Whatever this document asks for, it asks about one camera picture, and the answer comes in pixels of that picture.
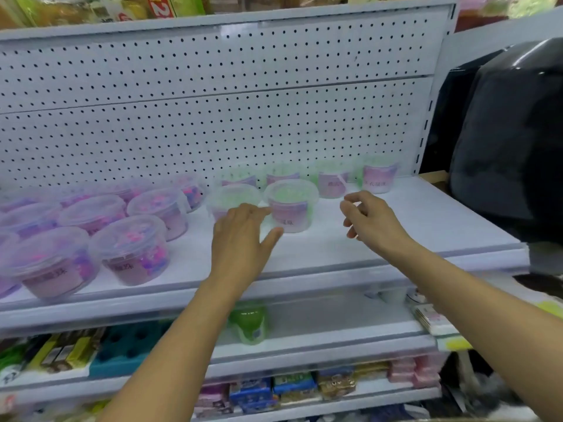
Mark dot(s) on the black flat panel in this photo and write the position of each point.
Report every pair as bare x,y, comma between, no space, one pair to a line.
444,118

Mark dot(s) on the brown printed packet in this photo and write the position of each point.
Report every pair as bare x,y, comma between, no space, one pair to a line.
336,383

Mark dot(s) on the row of yellow snack packets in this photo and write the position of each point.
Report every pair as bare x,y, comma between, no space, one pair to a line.
88,8

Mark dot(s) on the pink and purple packet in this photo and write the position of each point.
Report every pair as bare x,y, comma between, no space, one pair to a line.
213,400

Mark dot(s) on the stack of white boxes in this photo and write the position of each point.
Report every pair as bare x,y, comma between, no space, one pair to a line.
433,318

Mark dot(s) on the person's right forearm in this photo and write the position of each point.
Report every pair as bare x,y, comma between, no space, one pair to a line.
479,312

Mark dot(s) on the person's right thumb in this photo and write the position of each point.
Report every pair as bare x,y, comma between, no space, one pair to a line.
352,230

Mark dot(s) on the stack of pink packets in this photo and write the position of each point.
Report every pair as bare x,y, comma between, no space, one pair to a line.
415,369

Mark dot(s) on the white pegboard shelf unit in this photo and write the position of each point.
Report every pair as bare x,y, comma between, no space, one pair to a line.
308,105

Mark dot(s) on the person's right hand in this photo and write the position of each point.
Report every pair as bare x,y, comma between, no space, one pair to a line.
378,226

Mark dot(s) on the blue and green packet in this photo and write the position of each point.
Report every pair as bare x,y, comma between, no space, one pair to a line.
294,386

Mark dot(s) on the black shiny bulky bag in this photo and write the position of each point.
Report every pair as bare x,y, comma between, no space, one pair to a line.
510,140

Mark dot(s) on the teal moulded tray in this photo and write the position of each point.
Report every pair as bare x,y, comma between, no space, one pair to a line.
127,349

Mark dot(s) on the yellow and black packets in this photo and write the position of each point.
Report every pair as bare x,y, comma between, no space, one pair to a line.
66,350

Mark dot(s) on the group of green bead tubs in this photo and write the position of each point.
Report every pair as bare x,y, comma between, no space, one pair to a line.
292,202

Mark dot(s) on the green plastic bottle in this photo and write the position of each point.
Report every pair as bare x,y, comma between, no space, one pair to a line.
249,325

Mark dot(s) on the blue printed packet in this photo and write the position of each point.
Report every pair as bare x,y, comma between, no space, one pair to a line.
253,394

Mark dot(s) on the yellow shelf tag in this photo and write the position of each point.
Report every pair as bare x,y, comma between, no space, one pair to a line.
454,343

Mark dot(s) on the person's left thumb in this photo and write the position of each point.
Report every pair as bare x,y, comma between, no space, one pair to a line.
272,240

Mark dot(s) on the yellow flat packet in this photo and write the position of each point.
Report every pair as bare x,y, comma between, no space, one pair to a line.
371,371

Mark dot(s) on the person's left hand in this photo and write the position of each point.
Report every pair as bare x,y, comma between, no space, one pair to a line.
237,246

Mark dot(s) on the red and green goods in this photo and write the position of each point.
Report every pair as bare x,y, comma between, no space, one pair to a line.
497,8

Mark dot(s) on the person's left forearm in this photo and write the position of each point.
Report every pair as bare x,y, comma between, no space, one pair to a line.
176,355

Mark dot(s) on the group of purple bead tubs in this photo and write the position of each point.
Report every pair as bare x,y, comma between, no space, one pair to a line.
123,241

